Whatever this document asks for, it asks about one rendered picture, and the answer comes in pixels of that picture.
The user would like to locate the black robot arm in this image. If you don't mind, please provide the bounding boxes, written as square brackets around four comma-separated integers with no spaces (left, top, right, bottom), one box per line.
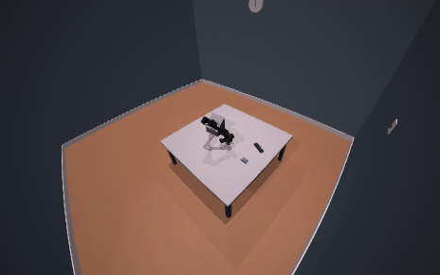
[201,117,234,143]

